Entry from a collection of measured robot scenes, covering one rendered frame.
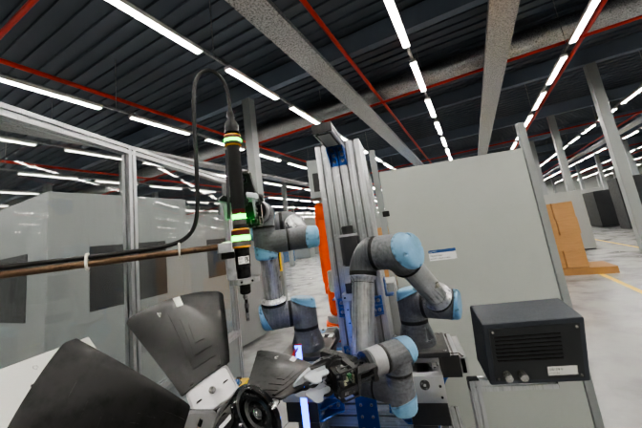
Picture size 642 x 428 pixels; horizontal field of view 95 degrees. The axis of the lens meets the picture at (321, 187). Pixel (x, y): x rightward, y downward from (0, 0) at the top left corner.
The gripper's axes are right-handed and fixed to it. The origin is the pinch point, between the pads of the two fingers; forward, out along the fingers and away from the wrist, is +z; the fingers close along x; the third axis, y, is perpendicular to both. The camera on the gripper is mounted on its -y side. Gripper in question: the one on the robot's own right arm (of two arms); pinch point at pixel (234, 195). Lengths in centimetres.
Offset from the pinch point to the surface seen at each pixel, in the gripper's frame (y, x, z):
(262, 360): 45, 3, -22
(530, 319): 43, -74, -18
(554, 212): 30, -544, -615
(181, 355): 34.0, 14.1, 1.1
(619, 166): -67, -845, -737
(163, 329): 28.7, 19.6, -1.9
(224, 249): 12.5, 3.0, 1.4
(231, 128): -17.1, -0.7, -0.1
